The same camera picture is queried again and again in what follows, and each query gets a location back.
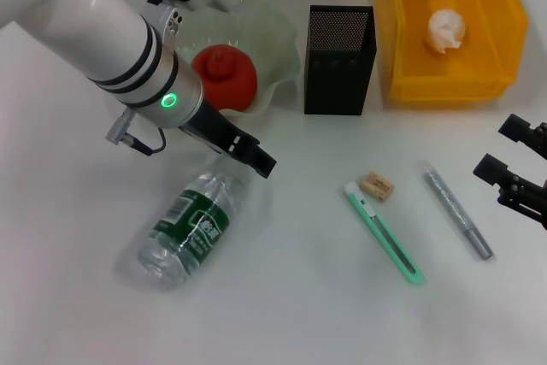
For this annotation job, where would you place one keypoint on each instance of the beige eraser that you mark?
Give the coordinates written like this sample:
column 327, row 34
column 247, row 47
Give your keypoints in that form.
column 376, row 186

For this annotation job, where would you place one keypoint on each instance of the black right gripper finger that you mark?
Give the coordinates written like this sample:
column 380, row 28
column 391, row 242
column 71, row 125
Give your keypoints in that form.
column 517, row 125
column 491, row 168

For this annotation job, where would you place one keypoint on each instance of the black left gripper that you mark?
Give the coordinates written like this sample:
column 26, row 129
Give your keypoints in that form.
column 213, row 125

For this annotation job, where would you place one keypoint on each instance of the yellow plastic bin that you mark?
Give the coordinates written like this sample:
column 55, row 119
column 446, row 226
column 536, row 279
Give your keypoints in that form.
column 483, row 66

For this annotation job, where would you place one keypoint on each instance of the black mesh pen holder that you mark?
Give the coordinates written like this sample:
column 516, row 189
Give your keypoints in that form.
column 337, row 83

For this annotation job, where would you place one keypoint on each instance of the green utility knife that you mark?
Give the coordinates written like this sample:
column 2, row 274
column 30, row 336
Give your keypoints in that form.
column 376, row 224

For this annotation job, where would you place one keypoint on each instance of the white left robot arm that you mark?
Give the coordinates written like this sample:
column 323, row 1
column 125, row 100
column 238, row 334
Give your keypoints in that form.
column 94, row 27

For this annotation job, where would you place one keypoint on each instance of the silver pen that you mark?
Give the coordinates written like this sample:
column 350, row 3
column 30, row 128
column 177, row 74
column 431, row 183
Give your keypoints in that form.
column 457, row 211

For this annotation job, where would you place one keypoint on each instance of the clear water bottle green label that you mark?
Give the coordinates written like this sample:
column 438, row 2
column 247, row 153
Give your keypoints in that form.
column 192, row 228

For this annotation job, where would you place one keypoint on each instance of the white paper ball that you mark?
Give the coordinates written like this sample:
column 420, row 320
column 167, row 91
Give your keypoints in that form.
column 446, row 31

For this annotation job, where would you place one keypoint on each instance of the red-orange fruit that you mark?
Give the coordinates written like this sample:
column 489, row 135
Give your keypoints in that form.
column 231, row 78

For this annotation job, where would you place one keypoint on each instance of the green wavy glass fruit bowl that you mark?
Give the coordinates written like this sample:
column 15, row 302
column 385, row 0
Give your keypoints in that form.
column 265, row 31

